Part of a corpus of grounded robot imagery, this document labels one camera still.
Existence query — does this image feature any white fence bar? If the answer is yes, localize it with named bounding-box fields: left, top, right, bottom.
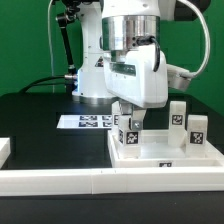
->
left=208, top=143, right=224, bottom=167
left=0, top=138, right=11, bottom=169
left=0, top=167, right=224, bottom=196

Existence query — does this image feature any white cable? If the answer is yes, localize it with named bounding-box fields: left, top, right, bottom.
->
left=47, top=0, right=56, bottom=94

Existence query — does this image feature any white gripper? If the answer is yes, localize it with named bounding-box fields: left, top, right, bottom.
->
left=104, top=44, right=168, bottom=131

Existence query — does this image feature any black cable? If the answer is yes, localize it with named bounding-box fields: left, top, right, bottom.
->
left=19, top=75, right=76, bottom=94

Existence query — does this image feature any white right fence bar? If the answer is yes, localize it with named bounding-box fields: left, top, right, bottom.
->
left=208, top=143, right=224, bottom=167

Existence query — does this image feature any white marker base plate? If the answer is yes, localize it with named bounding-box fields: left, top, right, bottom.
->
left=57, top=115, right=112, bottom=129

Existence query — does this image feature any white left fence bar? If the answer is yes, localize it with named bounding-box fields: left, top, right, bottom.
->
left=0, top=138, right=11, bottom=169

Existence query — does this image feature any white square table top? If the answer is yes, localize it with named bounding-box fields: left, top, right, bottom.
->
left=107, top=130, right=222, bottom=168

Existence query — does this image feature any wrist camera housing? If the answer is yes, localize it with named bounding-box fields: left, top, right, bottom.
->
left=167, top=64, right=191, bottom=91

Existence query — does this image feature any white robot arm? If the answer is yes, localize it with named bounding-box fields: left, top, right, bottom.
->
left=99, top=0, right=210, bottom=131

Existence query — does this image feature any white front fence bar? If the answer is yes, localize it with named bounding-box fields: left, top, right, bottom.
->
left=0, top=167, right=224, bottom=196

